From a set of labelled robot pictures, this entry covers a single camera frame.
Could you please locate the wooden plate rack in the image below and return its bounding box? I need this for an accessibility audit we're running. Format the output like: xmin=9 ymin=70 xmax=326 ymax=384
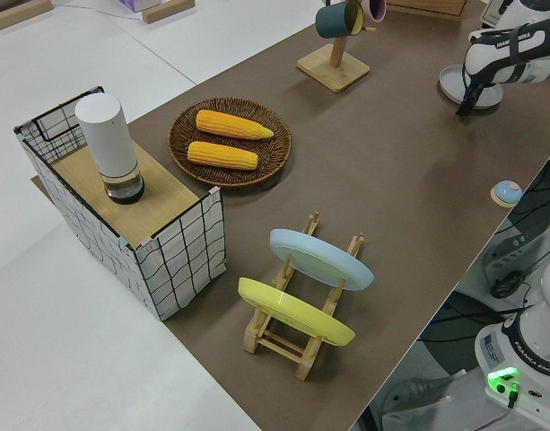
xmin=242 ymin=210 xmax=366 ymax=382

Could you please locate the light wooden block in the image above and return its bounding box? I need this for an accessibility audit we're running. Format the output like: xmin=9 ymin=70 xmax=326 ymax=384
xmin=0 ymin=0 xmax=52 ymax=31
xmin=141 ymin=0 xmax=196 ymax=23

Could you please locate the gray plate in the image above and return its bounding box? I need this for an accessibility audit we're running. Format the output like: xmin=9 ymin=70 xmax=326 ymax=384
xmin=438 ymin=62 xmax=504 ymax=111

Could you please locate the blue service bell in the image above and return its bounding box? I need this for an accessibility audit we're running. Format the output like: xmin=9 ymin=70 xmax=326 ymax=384
xmin=489 ymin=179 xmax=522 ymax=208

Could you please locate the white toaster oven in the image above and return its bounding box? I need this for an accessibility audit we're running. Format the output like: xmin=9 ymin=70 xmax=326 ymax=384
xmin=482 ymin=0 xmax=504 ymax=27

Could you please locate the yellow corn cob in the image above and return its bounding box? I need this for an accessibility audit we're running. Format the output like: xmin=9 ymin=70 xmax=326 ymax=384
xmin=187 ymin=140 xmax=260 ymax=172
xmin=195 ymin=109 xmax=275 ymax=142

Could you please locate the yellow plate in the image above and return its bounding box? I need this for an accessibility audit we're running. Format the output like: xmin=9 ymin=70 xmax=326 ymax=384
xmin=237 ymin=277 xmax=357 ymax=347

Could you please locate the purple box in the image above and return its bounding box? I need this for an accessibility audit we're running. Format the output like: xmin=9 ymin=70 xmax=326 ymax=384
xmin=118 ymin=0 xmax=162 ymax=13

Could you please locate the black base cable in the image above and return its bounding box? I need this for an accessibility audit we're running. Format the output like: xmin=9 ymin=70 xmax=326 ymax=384
xmin=489 ymin=152 xmax=550 ymax=302

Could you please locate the brown table mat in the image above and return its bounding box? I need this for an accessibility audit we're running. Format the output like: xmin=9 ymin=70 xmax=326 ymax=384
xmin=30 ymin=0 xmax=550 ymax=431

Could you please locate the dark blue mug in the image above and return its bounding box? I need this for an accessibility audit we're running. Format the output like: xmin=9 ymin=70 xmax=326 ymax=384
xmin=314 ymin=0 xmax=365 ymax=40

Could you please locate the wooden mug tree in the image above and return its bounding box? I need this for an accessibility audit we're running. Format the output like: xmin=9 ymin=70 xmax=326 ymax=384
xmin=296 ymin=0 xmax=377 ymax=94

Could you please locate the light blue plate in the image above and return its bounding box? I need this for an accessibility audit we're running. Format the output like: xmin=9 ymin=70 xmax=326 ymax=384
xmin=269 ymin=228 xmax=375 ymax=294

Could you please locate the wire grid basket with wood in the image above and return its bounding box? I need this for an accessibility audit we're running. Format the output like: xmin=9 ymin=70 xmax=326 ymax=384
xmin=13 ymin=84 xmax=226 ymax=322

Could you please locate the brown wicker basket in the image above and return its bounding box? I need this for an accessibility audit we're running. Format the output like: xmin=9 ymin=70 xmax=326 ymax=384
xmin=168 ymin=96 xmax=293 ymax=187

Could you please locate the pink mug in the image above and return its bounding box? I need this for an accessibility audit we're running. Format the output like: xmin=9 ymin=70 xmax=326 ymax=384
xmin=362 ymin=0 xmax=388 ymax=23

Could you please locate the white cylinder bottle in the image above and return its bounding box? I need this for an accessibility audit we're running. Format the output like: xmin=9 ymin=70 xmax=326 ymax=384
xmin=74 ymin=93 xmax=146 ymax=206

